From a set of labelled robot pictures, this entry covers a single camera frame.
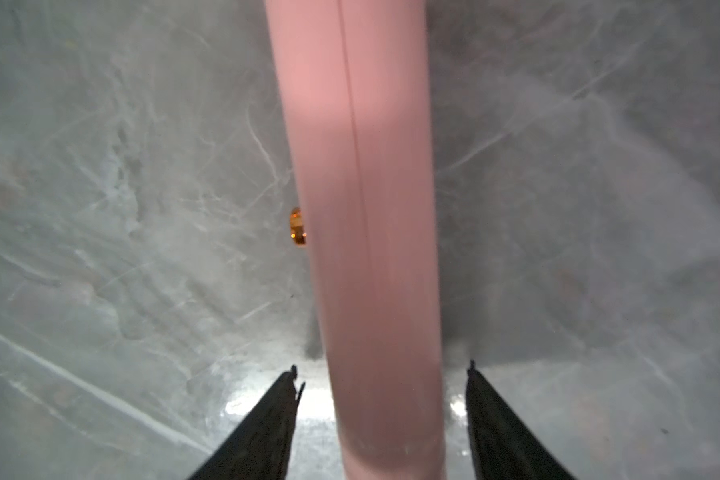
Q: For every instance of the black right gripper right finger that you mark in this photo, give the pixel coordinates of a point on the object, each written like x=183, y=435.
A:
x=502, y=447

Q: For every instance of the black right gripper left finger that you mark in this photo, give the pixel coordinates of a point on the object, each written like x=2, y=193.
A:
x=260, y=446

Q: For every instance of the pink hair dryer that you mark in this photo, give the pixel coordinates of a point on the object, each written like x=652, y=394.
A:
x=354, y=85

